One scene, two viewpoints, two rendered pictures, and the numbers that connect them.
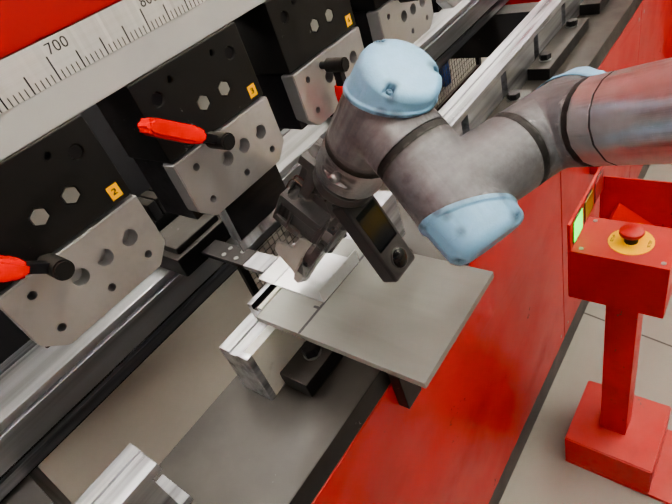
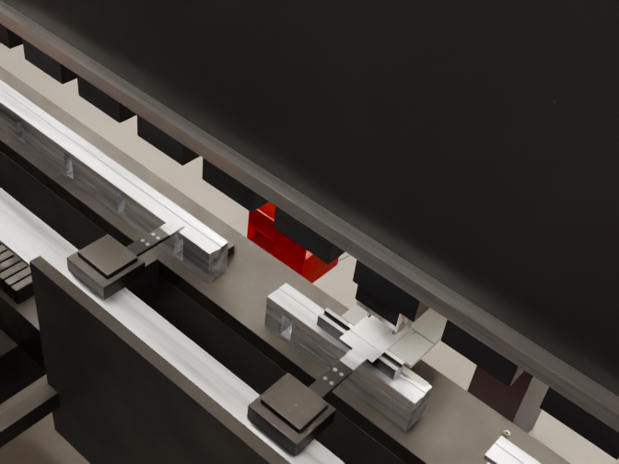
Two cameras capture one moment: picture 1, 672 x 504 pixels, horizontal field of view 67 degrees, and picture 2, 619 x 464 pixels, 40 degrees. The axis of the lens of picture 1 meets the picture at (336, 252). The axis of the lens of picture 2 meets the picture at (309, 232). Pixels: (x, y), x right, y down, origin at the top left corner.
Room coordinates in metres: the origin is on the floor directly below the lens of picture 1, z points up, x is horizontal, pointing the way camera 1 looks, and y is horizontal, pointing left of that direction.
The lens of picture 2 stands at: (1.02, 1.15, 2.29)
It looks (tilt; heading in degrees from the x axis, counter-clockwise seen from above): 42 degrees down; 256
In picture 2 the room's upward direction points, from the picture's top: 8 degrees clockwise
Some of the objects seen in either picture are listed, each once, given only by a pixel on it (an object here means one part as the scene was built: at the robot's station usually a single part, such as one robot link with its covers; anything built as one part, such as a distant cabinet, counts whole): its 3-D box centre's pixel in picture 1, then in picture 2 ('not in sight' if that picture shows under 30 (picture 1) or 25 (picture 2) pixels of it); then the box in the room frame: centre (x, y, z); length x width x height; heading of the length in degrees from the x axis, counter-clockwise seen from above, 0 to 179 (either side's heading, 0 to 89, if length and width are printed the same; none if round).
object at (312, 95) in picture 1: (302, 47); (319, 203); (0.71, -0.06, 1.26); 0.15 x 0.09 x 0.17; 131
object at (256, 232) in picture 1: (254, 201); (380, 301); (0.60, 0.08, 1.13); 0.10 x 0.02 x 0.10; 131
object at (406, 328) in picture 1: (369, 297); (413, 308); (0.49, -0.02, 1.00); 0.26 x 0.18 x 0.01; 41
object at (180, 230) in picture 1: (214, 245); (318, 388); (0.72, 0.18, 1.01); 0.26 x 0.12 x 0.05; 41
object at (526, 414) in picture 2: not in sight; (527, 346); (-0.08, -0.40, 0.39); 0.18 x 0.18 x 0.78; 31
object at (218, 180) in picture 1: (197, 123); (403, 258); (0.58, 0.09, 1.26); 0.15 x 0.09 x 0.17; 131
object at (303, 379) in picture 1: (353, 312); not in sight; (0.58, 0.01, 0.89); 0.30 x 0.05 x 0.03; 131
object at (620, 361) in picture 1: (620, 357); not in sight; (0.65, -0.52, 0.39); 0.06 x 0.06 x 0.54; 40
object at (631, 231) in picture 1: (631, 236); not in sight; (0.61, -0.49, 0.79); 0.04 x 0.04 x 0.04
